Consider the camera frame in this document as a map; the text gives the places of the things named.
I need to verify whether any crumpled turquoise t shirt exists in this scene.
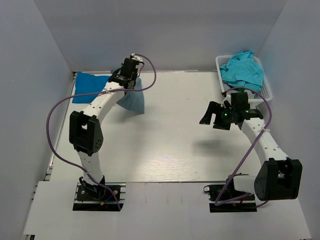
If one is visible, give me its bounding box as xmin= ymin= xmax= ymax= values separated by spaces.
xmin=219 ymin=50 xmax=264 ymax=92

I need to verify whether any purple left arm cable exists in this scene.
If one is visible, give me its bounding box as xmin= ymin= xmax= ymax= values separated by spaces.
xmin=46 ymin=53 xmax=158 ymax=211

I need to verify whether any folded bright blue t shirt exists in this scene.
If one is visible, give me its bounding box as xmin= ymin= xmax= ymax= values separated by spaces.
xmin=72 ymin=72 xmax=110 ymax=104

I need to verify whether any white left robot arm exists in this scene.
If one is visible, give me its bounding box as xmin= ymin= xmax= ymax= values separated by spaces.
xmin=69 ymin=53 xmax=145 ymax=189

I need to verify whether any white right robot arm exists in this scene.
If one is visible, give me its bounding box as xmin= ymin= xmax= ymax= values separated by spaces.
xmin=199 ymin=92 xmax=303 ymax=206

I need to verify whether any white plastic basket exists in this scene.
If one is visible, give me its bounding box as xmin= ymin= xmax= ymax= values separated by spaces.
xmin=215 ymin=55 xmax=273 ymax=107

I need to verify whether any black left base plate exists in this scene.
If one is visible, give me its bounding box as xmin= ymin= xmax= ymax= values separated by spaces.
xmin=72 ymin=183 xmax=126 ymax=212

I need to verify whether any grey-blue t shirt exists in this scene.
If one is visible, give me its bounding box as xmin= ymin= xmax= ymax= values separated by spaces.
xmin=111 ymin=68 xmax=145 ymax=114

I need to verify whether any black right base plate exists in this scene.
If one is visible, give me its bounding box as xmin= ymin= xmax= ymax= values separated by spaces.
xmin=202 ymin=183 xmax=258 ymax=214

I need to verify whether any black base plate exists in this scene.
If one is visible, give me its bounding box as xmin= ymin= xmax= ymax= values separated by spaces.
xmin=72 ymin=183 xmax=126 ymax=212
xmin=202 ymin=183 xmax=258 ymax=214

